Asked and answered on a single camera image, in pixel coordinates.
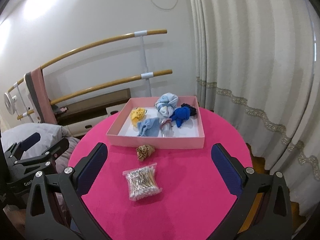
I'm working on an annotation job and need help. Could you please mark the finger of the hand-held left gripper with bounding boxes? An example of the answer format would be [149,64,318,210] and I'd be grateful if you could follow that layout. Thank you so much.
[41,137,70,161]
[4,132,41,161]

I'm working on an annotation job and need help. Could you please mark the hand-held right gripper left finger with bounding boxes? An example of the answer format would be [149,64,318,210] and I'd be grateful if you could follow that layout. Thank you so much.
[25,142,108,240]

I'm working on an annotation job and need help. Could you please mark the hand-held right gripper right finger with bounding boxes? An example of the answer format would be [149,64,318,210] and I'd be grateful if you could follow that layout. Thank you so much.
[211,143,294,240]

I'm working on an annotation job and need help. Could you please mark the cotton swab packet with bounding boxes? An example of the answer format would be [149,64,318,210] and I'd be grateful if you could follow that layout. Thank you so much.
[122,162,162,202]

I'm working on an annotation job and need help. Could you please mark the beige scrunchie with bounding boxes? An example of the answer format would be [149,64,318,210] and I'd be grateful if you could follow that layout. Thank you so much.
[136,144,156,161]

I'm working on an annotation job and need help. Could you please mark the pink cardboard box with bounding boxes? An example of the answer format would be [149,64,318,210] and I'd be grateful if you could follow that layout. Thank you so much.
[106,95,205,149]

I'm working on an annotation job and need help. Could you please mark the navy scrunchie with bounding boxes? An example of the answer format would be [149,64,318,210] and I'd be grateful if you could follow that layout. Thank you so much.
[181,102,198,117]

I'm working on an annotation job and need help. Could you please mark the light blue towel cloth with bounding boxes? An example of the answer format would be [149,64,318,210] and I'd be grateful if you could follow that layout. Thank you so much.
[137,117,160,137]

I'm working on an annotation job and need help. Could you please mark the royal blue cloth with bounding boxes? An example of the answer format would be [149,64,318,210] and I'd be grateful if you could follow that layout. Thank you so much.
[171,107,192,128]

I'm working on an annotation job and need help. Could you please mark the yellow knitted cloth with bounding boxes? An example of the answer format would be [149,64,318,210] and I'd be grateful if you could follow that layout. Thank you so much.
[130,107,148,124]

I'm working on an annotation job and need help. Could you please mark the clear plastic bag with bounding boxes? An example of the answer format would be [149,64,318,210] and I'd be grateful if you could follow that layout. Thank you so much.
[159,118,174,138]

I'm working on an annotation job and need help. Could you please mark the pale blue garment bundle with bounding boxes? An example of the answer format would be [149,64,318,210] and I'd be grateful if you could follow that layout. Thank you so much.
[154,93,178,118]

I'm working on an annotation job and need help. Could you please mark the pink tablecloth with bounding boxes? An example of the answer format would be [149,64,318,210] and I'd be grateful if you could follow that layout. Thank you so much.
[67,105,253,240]

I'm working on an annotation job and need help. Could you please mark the pink and grey mat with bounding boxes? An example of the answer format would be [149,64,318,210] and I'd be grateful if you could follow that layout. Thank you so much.
[24,66,57,124]

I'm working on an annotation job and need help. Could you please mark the white clip fan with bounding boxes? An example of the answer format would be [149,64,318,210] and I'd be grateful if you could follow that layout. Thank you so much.
[4,92,18,114]

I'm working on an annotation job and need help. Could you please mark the low brown and white cabinet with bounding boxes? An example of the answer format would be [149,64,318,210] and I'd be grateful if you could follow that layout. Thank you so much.
[51,88,132,138]

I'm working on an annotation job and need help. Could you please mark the cream curtain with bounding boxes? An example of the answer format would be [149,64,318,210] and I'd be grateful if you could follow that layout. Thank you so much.
[186,0,320,203]

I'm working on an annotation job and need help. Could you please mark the short wooden barre rail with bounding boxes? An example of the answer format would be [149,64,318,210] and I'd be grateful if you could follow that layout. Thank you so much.
[17,69,173,120]

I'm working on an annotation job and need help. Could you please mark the long wooden barre rail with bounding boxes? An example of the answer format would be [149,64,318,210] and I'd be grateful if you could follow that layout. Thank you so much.
[7,29,167,94]

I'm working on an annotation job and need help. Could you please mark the white barre post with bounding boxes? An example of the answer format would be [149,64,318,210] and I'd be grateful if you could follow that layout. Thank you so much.
[139,35,152,97]

